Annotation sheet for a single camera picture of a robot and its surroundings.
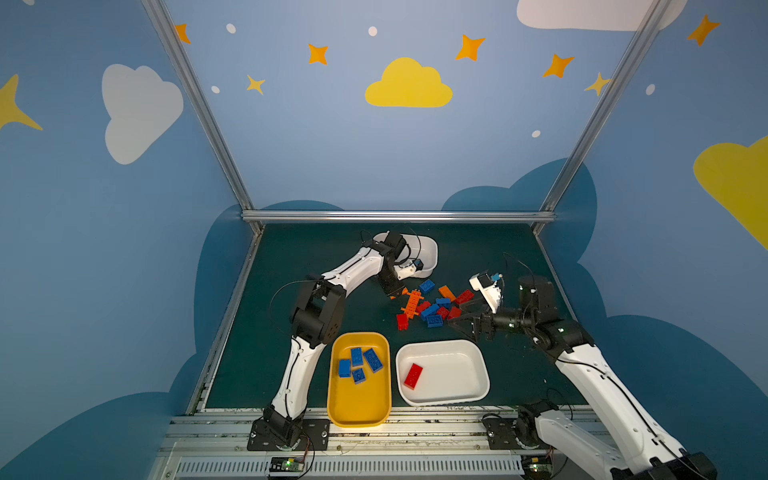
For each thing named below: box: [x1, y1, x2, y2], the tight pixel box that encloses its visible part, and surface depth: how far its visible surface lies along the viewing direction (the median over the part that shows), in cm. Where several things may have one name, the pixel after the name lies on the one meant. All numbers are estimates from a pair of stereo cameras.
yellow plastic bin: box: [327, 332, 392, 429], surface depth 81 cm
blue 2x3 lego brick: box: [352, 347, 364, 367], surface depth 87 cm
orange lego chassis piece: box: [400, 287, 425, 320], surface depth 100 cm
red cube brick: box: [397, 313, 409, 331], surface depth 97 cm
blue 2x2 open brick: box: [426, 314, 444, 328], surface depth 95 cm
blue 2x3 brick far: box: [419, 279, 436, 294], surface depth 104 cm
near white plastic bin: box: [396, 340, 491, 406], surface depth 86 cm
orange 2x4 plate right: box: [438, 285, 457, 302], surface depth 103 cm
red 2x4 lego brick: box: [404, 363, 423, 390], surface depth 84 cm
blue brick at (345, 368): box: [339, 359, 351, 378], surface depth 84 cm
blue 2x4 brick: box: [363, 348, 383, 373], surface depth 88 cm
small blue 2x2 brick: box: [353, 368, 366, 385], surface depth 84 cm
